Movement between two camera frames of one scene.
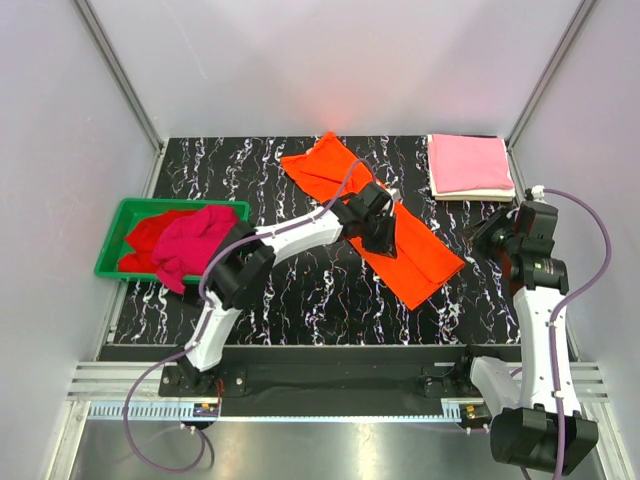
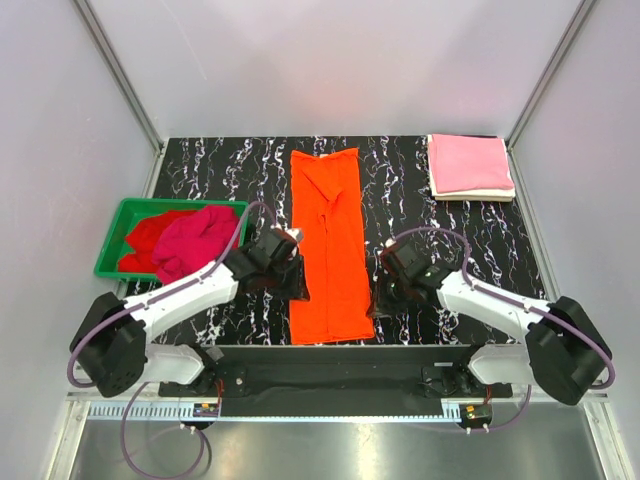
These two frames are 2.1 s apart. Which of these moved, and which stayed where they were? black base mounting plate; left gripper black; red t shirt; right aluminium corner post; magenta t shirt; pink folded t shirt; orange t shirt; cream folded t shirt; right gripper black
Moved: left gripper black; right gripper black; orange t shirt
Stayed: right aluminium corner post; black base mounting plate; magenta t shirt; red t shirt; pink folded t shirt; cream folded t shirt
